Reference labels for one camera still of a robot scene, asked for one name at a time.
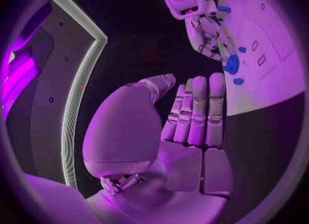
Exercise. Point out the blue gear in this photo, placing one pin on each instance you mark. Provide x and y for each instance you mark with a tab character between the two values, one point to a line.
232	64

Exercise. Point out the blue peg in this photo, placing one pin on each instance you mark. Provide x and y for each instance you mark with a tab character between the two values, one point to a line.
241	49
238	81
224	9

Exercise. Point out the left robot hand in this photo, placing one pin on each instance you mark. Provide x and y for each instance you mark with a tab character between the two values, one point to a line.
125	123

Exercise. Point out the white task board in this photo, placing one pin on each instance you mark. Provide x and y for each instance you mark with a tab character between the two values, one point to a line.
260	69

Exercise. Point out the small blue plug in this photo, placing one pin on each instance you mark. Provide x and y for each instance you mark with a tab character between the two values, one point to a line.
219	21

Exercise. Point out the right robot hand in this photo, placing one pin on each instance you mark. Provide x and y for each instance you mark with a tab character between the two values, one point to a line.
207	34

